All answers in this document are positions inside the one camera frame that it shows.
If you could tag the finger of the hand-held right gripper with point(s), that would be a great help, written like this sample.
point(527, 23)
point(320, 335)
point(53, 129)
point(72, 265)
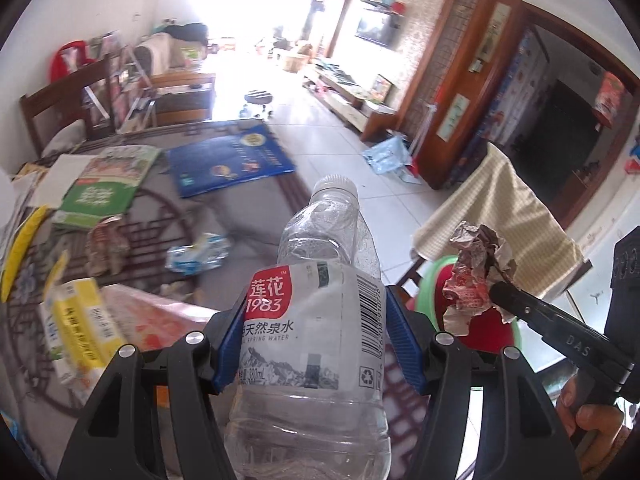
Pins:
point(560, 332)

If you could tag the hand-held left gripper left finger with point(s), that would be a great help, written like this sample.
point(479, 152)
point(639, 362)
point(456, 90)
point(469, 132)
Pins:
point(227, 355)

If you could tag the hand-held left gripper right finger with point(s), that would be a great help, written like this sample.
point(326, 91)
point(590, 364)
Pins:
point(405, 350)

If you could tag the clear plastic water bottle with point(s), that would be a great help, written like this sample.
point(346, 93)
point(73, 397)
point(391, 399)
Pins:
point(300, 320)

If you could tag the yellow drink carton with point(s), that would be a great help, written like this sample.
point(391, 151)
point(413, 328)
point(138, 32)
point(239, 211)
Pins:
point(85, 325)

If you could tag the person's right hand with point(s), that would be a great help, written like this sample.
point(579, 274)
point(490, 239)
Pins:
point(597, 420)

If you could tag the wooden chair under towel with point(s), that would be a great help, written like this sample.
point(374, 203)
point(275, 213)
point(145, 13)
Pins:
point(410, 280)

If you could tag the pink printed paper box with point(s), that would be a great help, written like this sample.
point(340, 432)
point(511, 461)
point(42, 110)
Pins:
point(150, 320)

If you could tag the crumpled blue white wrapper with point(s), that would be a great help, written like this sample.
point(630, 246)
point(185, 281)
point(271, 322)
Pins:
point(197, 255)

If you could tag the beige striped towel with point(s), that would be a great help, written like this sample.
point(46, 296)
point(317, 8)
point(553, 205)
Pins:
point(500, 195)

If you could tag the red hanging decoration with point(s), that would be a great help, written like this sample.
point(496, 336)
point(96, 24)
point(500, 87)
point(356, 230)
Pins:
point(610, 100)

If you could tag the blue book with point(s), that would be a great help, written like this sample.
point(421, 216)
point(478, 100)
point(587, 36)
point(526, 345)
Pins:
point(225, 160)

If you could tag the light blue plastic bag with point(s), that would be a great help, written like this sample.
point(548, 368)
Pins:
point(387, 155)

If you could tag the green printed bag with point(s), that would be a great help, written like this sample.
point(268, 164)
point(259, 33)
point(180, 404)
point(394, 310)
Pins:
point(100, 190)

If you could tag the framed bamboo picture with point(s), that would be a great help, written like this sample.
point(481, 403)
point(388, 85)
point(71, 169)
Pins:
point(452, 116)

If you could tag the wooden partition cabinet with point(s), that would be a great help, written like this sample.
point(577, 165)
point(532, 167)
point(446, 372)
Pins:
point(450, 110)

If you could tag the white paper sheet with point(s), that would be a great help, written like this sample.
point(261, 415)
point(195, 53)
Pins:
point(57, 175)

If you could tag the low television cabinet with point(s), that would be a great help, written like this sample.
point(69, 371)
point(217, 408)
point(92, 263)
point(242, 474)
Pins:
point(350, 105)

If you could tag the wooden coffee table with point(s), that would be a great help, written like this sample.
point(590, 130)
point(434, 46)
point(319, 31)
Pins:
point(182, 100)

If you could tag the black round stool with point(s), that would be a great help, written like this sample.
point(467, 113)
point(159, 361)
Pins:
point(259, 96)

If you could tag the clear acrylic rack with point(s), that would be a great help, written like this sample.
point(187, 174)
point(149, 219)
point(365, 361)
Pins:
point(127, 95)

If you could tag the dark wooden chair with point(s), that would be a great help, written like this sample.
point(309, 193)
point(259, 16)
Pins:
point(65, 90)

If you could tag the sofa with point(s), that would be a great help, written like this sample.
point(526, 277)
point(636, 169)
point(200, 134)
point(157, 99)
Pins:
point(160, 50)

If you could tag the red bag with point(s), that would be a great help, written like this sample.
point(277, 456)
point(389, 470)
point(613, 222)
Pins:
point(62, 60)

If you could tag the tall framed wall scroll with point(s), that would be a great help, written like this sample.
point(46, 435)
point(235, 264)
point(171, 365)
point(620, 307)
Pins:
point(492, 35)

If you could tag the wall television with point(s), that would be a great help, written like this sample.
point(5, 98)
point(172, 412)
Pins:
point(374, 29)

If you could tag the wall shelf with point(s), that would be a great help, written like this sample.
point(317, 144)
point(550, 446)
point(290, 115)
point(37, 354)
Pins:
point(382, 6)

